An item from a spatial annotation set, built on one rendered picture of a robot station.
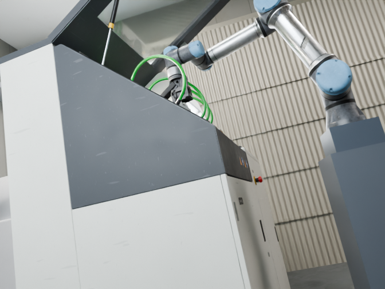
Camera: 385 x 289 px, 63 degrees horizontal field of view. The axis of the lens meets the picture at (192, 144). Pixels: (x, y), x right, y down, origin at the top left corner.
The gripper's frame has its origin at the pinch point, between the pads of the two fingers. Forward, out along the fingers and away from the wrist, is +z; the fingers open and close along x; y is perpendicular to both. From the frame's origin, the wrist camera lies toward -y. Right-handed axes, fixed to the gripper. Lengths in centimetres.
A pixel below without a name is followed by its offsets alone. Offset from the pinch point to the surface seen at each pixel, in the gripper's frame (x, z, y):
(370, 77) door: 205, -53, 139
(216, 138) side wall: -35.0, 20.7, 21.2
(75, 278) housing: -35, 56, -38
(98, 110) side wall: -35.0, -1.1, -19.5
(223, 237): -35, 51, 17
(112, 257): -35, 51, -23
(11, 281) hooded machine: 65, 64, -175
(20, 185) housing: -35, 18, -58
